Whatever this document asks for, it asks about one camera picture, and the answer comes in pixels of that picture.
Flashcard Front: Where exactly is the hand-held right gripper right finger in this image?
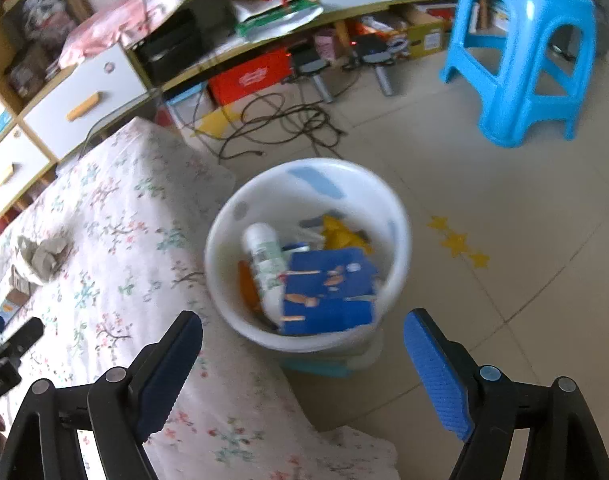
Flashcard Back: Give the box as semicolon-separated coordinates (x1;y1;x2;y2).
403;308;609;480

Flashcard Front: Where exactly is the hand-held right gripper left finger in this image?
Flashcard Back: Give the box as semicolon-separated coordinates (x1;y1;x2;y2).
0;310;204;480

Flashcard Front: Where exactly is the orange wrapper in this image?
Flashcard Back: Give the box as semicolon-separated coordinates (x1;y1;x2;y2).
238;260;262;311

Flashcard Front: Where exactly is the blue box with nut print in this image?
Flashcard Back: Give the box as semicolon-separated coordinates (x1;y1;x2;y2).
279;247;380;337

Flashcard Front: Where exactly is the white plastic bin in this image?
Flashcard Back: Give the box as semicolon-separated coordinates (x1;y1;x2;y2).
204;158;412;378

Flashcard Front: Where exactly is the white plastic bottle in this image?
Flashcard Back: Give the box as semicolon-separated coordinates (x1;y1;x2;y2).
242;223;291;326

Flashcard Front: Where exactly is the yellow green sponge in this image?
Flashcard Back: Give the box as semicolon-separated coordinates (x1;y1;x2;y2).
321;215;372;253

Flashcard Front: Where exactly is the white torn sachet wrapper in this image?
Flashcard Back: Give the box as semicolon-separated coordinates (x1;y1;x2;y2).
292;217;330;248

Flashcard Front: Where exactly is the light blue tissue pack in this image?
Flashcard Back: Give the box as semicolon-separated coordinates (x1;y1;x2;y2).
0;267;32;328

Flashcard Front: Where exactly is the crumpled white paper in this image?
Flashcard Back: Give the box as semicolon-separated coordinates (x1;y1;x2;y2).
15;234;75;283

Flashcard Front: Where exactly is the floral tablecloth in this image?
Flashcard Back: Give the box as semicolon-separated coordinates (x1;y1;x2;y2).
0;117;400;480

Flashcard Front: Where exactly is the wooden shelf cabinet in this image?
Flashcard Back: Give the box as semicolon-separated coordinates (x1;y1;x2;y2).
0;0;150;216

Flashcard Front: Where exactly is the red storage box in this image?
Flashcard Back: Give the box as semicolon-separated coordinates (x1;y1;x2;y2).
208;50;292;106

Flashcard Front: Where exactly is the framed picture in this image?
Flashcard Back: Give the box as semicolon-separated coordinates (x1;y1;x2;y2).
4;0;92;76

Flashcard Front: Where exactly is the pink cloth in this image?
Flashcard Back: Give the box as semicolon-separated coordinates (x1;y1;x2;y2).
59;0;310;68

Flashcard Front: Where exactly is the black box appliance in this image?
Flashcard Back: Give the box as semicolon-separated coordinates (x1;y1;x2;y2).
134;10;205;86

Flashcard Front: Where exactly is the small pink box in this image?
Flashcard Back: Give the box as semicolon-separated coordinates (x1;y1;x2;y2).
314;30;345;63

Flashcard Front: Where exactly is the blue plastic stool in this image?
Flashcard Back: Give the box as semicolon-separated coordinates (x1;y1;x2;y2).
438;0;597;148

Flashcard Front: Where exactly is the low wooden cabinet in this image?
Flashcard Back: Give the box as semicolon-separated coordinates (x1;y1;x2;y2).
124;0;485;96

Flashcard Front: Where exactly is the green and white bag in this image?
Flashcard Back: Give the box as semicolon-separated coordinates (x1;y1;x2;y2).
232;0;322;38

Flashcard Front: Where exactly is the white drawer with wooden handle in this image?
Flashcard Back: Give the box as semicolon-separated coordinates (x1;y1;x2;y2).
0;125;52;216
23;45;148;161

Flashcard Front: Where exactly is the black cable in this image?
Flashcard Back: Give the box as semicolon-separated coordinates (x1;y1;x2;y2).
192;92;347;163

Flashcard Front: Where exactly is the black device with grey handle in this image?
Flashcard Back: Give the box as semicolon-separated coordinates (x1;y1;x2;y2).
351;35;410;96
289;47;335;103

